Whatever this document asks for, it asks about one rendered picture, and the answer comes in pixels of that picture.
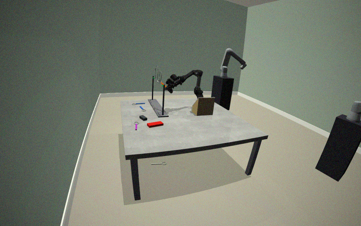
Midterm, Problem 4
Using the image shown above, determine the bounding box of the red rectangular block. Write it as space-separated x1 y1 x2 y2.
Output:
147 121 164 128

